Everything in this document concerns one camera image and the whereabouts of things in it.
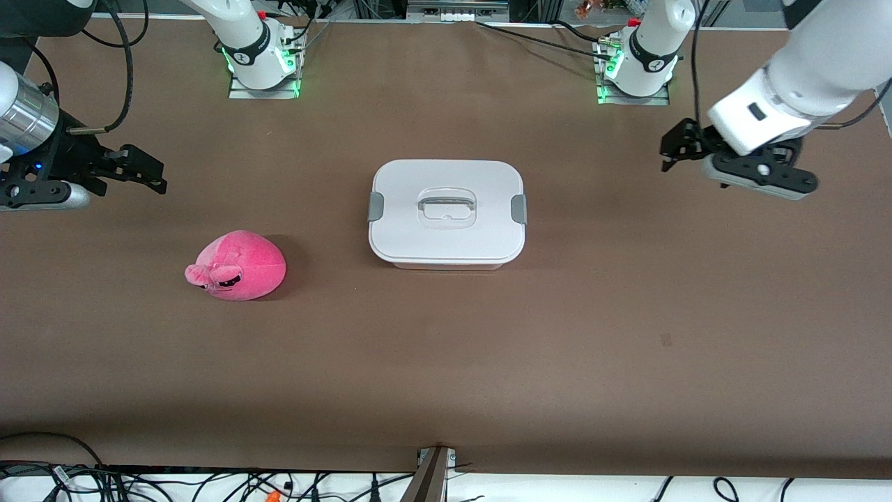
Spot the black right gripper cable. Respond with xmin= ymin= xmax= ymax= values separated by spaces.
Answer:
xmin=68 ymin=0 xmax=151 ymax=135

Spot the black camera cable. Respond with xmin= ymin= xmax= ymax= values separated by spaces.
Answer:
xmin=690 ymin=0 xmax=712 ymax=140
xmin=26 ymin=40 xmax=62 ymax=109

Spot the pink plastic box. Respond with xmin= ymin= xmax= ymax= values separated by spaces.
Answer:
xmin=380 ymin=254 xmax=515 ymax=271

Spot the thin black table cable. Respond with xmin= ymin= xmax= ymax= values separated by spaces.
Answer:
xmin=476 ymin=20 xmax=617 ymax=60

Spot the pink plush toy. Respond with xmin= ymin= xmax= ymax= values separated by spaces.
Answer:
xmin=185 ymin=230 xmax=287 ymax=302

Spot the white power strip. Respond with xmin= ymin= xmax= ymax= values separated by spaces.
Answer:
xmin=408 ymin=0 xmax=509 ymax=22

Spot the black right camera cable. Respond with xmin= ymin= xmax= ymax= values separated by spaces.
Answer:
xmin=26 ymin=40 xmax=62 ymax=109

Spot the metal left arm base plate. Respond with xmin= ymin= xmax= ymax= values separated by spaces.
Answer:
xmin=596 ymin=38 xmax=671 ymax=107

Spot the black left camera cable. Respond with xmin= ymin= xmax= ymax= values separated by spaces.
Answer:
xmin=690 ymin=0 xmax=712 ymax=140

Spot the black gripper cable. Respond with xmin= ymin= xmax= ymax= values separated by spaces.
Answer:
xmin=810 ymin=77 xmax=892 ymax=131
xmin=68 ymin=0 xmax=151 ymax=135

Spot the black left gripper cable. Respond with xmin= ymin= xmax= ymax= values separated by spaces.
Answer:
xmin=810 ymin=77 xmax=892 ymax=131

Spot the metal frame bracket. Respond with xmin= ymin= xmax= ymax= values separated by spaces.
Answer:
xmin=401 ymin=446 xmax=457 ymax=502

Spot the white box lid grey handle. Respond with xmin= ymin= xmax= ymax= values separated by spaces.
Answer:
xmin=368 ymin=159 xmax=528 ymax=266

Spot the black looped cable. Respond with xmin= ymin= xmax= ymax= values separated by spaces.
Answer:
xmin=0 ymin=432 xmax=105 ymax=468

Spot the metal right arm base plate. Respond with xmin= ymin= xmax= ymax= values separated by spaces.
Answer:
xmin=229 ymin=35 xmax=302 ymax=100

